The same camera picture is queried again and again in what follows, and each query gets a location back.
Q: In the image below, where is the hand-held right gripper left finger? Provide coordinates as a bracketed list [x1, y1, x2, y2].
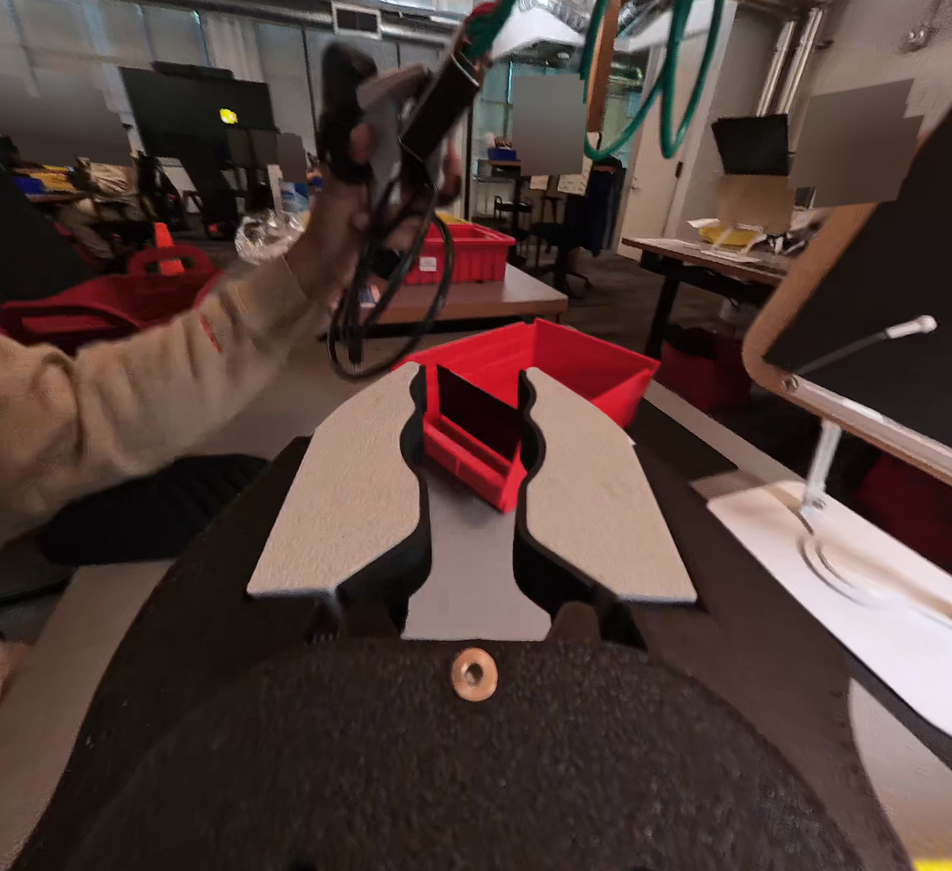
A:
[245, 361, 432, 608]

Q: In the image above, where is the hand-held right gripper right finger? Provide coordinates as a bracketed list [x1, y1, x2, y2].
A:
[515, 367, 699, 608]

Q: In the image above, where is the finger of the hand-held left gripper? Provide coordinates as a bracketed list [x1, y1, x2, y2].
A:
[356, 62, 436, 143]

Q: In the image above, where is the black ethernet adapter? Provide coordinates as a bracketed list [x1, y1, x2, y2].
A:
[400, 51, 483, 161]

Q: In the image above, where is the red plastic bin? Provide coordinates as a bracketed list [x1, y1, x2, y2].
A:
[394, 318, 661, 515]

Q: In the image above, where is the black ethernet cable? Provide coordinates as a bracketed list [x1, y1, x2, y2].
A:
[326, 157, 456, 382]

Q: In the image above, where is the green ethernet cable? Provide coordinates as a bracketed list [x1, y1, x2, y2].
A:
[469, 0, 748, 161]

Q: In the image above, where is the person's left hand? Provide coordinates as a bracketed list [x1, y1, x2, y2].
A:
[285, 125, 404, 297]

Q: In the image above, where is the black divider card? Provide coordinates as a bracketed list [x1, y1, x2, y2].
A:
[435, 365, 523, 463]

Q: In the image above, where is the large black screen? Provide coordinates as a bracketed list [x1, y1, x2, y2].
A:
[122, 63, 276, 217]

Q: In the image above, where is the clear plastic bag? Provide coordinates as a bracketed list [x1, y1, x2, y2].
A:
[234, 207, 307, 265]

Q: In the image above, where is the red ribbed tote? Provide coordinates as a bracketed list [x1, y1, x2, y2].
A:
[405, 220, 516, 286]

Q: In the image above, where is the orange traffic cone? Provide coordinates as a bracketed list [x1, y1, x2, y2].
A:
[151, 220, 187, 277]

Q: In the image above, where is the white board stand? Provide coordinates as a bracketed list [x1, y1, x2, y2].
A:
[707, 315, 952, 719]

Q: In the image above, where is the cardboard box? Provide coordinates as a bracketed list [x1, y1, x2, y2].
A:
[717, 175, 797, 236]

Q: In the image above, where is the black monitor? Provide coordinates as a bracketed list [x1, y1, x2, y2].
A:
[712, 114, 791, 178]

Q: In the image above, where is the red handled basket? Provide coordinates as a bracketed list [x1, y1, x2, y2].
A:
[0, 246, 224, 355]

